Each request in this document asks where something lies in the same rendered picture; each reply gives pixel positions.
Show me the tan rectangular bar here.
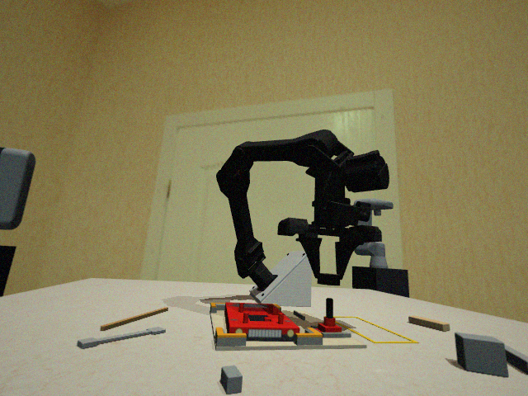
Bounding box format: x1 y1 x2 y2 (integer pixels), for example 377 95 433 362
408 315 450 332

